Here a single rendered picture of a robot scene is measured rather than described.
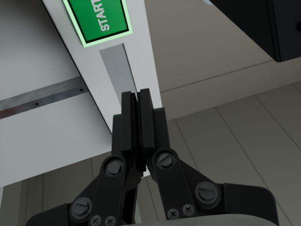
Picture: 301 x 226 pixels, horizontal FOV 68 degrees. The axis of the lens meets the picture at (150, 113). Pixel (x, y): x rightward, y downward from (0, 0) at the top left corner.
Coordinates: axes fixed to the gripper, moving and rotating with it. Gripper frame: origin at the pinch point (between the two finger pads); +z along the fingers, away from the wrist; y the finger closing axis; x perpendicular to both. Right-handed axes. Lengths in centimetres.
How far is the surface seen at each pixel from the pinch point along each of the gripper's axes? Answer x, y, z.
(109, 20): -0.8, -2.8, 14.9
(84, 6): 1.2, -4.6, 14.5
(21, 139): -29, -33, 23
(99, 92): -10.2, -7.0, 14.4
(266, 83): -146, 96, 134
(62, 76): -15.9, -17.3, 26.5
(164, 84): -109, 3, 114
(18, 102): -17.1, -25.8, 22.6
